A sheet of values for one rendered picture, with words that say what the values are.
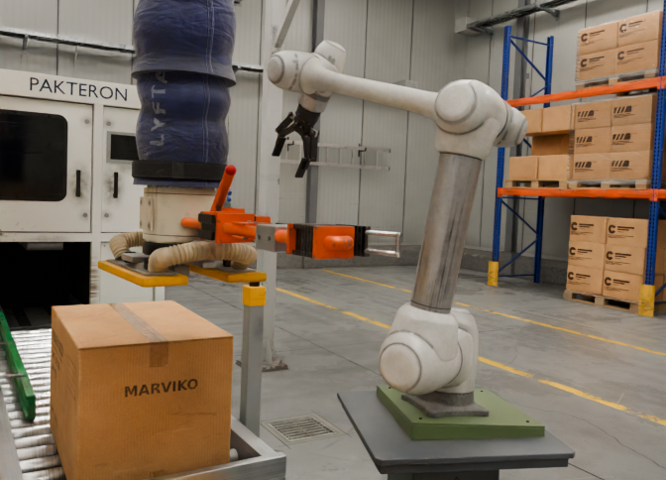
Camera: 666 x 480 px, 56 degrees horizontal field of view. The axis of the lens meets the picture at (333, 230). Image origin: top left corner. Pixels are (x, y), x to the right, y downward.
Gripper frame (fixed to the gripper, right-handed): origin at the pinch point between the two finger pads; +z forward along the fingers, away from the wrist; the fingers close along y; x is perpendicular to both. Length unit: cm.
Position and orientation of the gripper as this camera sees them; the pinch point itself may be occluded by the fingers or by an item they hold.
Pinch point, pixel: (287, 163)
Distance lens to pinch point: 206.9
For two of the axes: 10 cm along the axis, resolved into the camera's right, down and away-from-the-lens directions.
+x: -7.0, 0.6, -7.1
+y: -6.1, -5.7, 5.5
